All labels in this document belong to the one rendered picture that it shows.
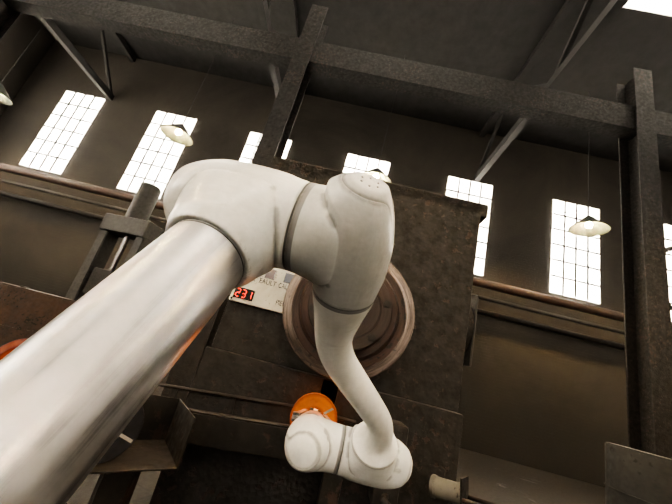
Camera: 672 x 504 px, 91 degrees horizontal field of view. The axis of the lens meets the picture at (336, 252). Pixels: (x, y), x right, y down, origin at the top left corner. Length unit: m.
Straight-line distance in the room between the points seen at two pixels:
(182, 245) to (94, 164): 10.17
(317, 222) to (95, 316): 0.24
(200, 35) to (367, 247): 6.08
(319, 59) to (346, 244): 5.37
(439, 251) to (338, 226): 1.09
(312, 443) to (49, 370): 0.59
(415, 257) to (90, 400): 1.27
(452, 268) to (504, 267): 7.12
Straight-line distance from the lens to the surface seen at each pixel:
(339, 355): 0.58
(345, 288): 0.44
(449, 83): 5.68
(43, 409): 0.29
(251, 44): 6.05
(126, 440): 1.01
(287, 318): 1.19
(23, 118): 12.51
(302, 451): 0.80
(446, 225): 1.53
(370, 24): 8.36
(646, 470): 3.46
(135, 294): 0.33
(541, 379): 8.52
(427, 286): 1.41
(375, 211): 0.40
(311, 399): 1.19
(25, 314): 3.57
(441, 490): 1.20
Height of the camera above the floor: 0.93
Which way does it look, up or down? 18 degrees up
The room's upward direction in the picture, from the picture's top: 15 degrees clockwise
